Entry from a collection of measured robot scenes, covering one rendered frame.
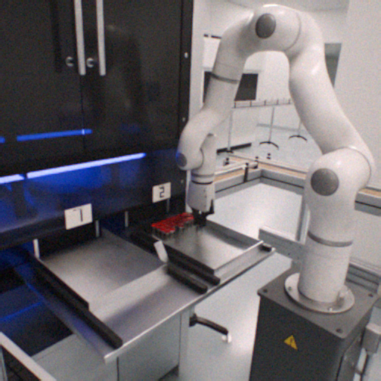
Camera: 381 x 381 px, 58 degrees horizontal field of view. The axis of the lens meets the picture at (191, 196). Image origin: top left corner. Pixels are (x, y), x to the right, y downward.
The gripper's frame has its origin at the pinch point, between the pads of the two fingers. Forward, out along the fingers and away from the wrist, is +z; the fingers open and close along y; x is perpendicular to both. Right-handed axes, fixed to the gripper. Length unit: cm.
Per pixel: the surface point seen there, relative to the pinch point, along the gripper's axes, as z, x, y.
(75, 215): -8.7, -40.4, -14.7
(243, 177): 2, 65, -26
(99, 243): 5.8, -30.9, -18.1
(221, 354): 94, 36, -9
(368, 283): 47, 86, 41
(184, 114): -35.9, 5.5, -15.4
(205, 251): 5.7, -7.5, 10.0
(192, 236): 5.7, -3.2, -0.4
